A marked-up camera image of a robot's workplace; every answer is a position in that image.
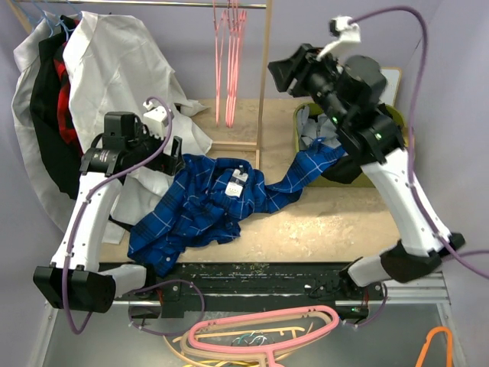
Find black and yellow garment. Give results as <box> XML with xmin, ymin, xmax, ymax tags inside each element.
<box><xmin>322</xmin><ymin>106</ymin><xmax>416</xmax><ymax>184</ymax></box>

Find red plaid hanging shirt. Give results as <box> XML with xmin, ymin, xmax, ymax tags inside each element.
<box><xmin>53</xmin><ymin>20</ymin><xmax>83</xmax><ymax>157</ymax></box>

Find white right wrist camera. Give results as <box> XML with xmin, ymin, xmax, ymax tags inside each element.
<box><xmin>316</xmin><ymin>16</ymin><xmax>361</xmax><ymax>61</ymax></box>

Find green laundry basket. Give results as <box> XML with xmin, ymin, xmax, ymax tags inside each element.
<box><xmin>293</xmin><ymin>102</ymin><xmax>412</xmax><ymax>188</ymax></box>

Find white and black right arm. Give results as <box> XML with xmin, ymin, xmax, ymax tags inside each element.
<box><xmin>267</xmin><ymin>44</ymin><xmax>465</xmax><ymax>299</ymax></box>

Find metal hanging rod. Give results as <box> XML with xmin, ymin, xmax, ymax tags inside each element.
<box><xmin>16</xmin><ymin>0</ymin><xmax>273</xmax><ymax>10</ymax></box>

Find black hanging garment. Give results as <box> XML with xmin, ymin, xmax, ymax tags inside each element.
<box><xmin>29</xmin><ymin>33</ymin><xmax>82</xmax><ymax>200</ymax></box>

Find white hanging shirt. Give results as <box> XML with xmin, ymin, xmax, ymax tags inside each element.
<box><xmin>11</xmin><ymin>12</ymin><xmax>212</xmax><ymax>230</ymax></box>

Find pink hangers on rack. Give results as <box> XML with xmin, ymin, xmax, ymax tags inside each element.
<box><xmin>212</xmin><ymin>1</ymin><xmax>248</xmax><ymax>128</ymax></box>

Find orange hanger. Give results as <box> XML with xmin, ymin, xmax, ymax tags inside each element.
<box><xmin>414</xmin><ymin>326</ymin><xmax>455</xmax><ymax>367</ymax></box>

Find blue hanger hooks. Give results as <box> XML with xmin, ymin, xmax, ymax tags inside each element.
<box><xmin>30</xmin><ymin>1</ymin><xmax>83</xmax><ymax>41</ymax></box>

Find wooden garment rack frame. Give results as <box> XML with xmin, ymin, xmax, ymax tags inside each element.
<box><xmin>7</xmin><ymin>0</ymin><xmax>274</xmax><ymax>169</ymax></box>

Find pink hanger in foreground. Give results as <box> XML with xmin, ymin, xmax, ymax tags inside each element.
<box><xmin>180</xmin><ymin>305</ymin><xmax>340</xmax><ymax>366</ymax></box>

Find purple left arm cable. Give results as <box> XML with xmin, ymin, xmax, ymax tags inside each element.
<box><xmin>60</xmin><ymin>96</ymin><xmax>207</xmax><ymax>337</ymax></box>

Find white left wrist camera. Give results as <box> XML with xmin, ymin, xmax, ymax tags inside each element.
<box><xmin>142</xmin><ymin>101</ymin><xmax>168</xmax><ymax>138</ymax></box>

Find small whiteboard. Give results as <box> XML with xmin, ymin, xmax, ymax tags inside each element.
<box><xmin>380</xmin><ymin>67</ymin><xmax>402</xmax><ymax>106</ymax></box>

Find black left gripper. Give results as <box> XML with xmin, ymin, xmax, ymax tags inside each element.
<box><xmin>126</xmin><ymin>122</ymin><xmax>184</xmax><ymax>176</ymax></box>

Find yellow hanger in foreground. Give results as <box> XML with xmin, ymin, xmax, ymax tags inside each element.
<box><xmin>186</xmin><ymin>359</ymin><xmax>260</xmax><ymax>367</ymax></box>

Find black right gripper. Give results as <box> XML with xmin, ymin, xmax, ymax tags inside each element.
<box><xmin>268</xmin><ymin>44</ymin><xmax>350</xmax><ymax>129</ymax></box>

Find blue plaid shirt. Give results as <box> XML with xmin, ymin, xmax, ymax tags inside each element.
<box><xmin>128</xmin><ymin>138</ymin><xmax>345</xmax><ymax>277</ymax></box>

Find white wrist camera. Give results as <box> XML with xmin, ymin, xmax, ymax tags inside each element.
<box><xmin>142</xmin><ymin>101</ymin><xmax>168</xmax><ymax>138</ymax></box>
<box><xmin>316</xmin><ymin>16</ymin><xmax>361</xmax><ymax>61</ymax></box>

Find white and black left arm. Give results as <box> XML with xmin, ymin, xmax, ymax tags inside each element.
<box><xmin>33</xmin><ymin>106</ymin><xmax>183</xmax><ymax>313</ymax></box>

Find aluminium frame rail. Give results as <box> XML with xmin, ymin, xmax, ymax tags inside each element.
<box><xmin>29</xmin><ymin>273</ymin><xmax>455</xmax><ymax>366</ymax></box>

